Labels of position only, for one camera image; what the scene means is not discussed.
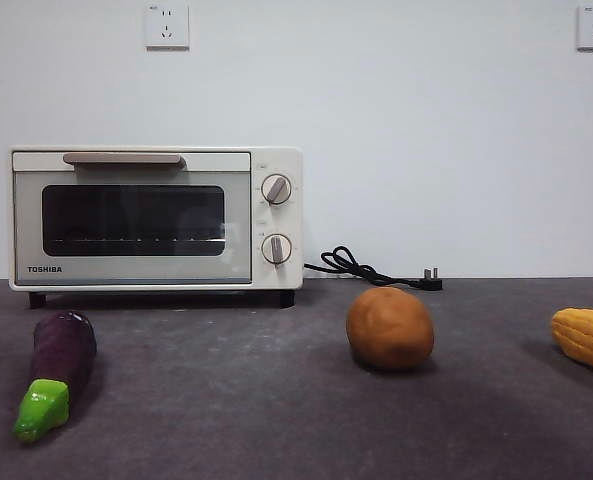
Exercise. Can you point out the white Toshiba toaster oven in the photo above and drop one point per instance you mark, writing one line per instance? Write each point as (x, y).
(281, 280)

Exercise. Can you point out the purple eggplant green stem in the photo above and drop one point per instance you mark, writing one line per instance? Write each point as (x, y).
(63, 350)

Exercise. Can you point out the beige round oven knob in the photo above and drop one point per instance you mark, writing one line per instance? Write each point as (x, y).
(276, 190)
(276, 249)

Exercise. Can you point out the brown potato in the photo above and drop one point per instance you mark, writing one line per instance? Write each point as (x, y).
(390, 330)

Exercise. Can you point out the yellow corn cob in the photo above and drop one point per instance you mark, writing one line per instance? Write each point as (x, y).
(586, 340)

